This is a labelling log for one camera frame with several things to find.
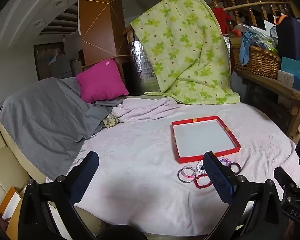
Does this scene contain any red cloth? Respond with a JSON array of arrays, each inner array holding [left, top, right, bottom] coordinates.
[[211, 7, 233, 34]]

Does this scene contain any teal cardboard box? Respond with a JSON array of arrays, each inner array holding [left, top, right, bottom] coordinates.
[[280, 56, 300, 83]]

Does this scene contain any grey blanket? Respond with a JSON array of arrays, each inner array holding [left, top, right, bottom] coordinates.
[[0, 77, 124, 178]]

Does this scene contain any magenta pillow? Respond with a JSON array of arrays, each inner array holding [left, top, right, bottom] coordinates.
[[76, 59, 129, 103]]

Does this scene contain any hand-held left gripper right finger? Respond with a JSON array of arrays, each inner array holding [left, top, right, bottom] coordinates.
[[202, 151, 290, 240]]

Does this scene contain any orange wooden pillar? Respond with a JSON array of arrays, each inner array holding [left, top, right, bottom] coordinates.
[[78, 0, 127, 65]]

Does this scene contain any silver insulation sheet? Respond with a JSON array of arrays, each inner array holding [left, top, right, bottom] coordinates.
[[129, 39, 160, 95]]

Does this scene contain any silver metal bangle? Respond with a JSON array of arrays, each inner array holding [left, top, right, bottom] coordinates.
[[177, 168, 193, 183]]

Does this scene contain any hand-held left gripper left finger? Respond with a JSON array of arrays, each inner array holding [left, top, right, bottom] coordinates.
[[17, 151, 100, 240]]

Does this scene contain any wooden bench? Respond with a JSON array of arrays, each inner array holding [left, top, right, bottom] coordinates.
[[234, 69, 300, 145]]

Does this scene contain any blue cloth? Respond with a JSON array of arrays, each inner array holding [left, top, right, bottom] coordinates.
[[240, 31, 259, 65]]

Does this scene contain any green floral quilt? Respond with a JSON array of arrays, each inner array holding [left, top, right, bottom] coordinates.
[[130, 0, 240, 105]]

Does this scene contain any small floral cloth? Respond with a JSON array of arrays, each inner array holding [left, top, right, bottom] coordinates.
[[102, 114, 120, 128]]

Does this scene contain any brown wooden door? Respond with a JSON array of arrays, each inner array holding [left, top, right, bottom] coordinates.
[[34, 42, 65, 80]]

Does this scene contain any red bead bracelet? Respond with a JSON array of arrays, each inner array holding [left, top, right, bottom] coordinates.
[[194, 174, 213, 189]]

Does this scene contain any wicker basket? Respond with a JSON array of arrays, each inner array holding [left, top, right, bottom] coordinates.
[[231, 44, 282, 79]]

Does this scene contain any beige leather sofa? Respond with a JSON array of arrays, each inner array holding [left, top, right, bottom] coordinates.
[[0, 122, 103, 240]]

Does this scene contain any white patterned box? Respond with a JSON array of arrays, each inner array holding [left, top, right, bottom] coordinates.
[[277, 70, 300, 89]]

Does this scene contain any dark maroon bangle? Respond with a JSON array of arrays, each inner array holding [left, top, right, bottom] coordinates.
[[229, 162, 241, 174]]

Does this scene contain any red shallow box tray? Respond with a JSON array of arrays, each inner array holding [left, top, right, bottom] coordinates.
[[172, 116, 241, 164]]

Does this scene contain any white bead bracelet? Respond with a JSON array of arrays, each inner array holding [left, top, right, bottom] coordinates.
[[195, 160, 208, 174]]

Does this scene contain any pink translucent bead bracelet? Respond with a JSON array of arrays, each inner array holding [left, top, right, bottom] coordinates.
[[182, 167, 197, 180]]

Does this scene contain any orange paper envelope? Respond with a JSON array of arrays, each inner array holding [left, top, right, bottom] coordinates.
[[0, 186, 23, 240]]

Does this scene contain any dark blue bag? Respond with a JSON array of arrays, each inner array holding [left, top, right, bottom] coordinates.
[[275, 15, 300, 64]]

